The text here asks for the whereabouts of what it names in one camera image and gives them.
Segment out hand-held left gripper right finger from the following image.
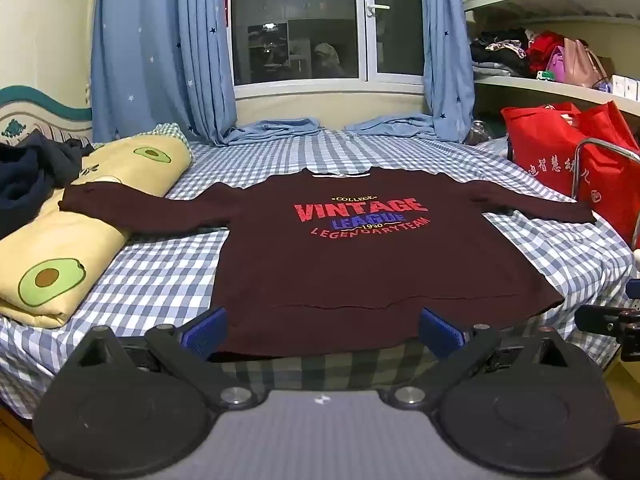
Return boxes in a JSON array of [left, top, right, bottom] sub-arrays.
[[386, 306, 582, 409]]

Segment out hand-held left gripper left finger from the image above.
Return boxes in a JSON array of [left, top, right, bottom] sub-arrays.
[[62, 306, 259, 409]]

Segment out maroon printed sweatshirt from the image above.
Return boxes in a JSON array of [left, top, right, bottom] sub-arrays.
[[57, 167, 598, 358]]

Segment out red clothes pile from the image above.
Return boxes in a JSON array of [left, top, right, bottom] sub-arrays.
[[525, 30, 567, 78]]

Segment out grey folded clothes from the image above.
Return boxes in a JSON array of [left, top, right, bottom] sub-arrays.
[[472, 61, 514, 79]]

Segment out black clothes pile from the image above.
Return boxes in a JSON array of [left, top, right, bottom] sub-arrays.
[[470, 27, 533, 78]]

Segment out blue checked bed sheet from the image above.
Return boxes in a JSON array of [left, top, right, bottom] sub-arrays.
[[0, 127, 640, 418]]

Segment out yellow avocado print quilt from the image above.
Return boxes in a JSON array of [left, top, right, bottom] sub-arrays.
[[0, 132, 196, 329]]

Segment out green checked pillow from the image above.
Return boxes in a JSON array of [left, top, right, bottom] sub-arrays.
[[149, 122, 192, 145]]

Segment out clear plastic bag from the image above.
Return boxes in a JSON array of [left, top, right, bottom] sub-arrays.
[[465, 119, 507, 147]]

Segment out pink handbag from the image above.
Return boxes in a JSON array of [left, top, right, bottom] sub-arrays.
[[562, 37, 609, 89]]

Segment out purple handbag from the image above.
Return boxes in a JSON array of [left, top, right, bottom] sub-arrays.
[[545, 46, 569, 84]]

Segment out dark navy garment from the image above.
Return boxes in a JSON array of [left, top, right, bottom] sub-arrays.
[[0, 130, 96, 238]]

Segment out teal wave headboard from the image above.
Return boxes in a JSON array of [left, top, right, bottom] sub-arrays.
[[0, 85, 94, 149]]

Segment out blue star curtain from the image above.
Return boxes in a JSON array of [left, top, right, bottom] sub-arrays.
[[90, 0, 321, 147], [345, 0, 476, 142]]

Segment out white framed window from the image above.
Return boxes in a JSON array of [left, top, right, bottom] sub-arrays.
[[225, 0, 427, 97]]

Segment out metal tube frame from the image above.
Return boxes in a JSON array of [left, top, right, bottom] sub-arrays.
[[571, 138, 640, 202]]

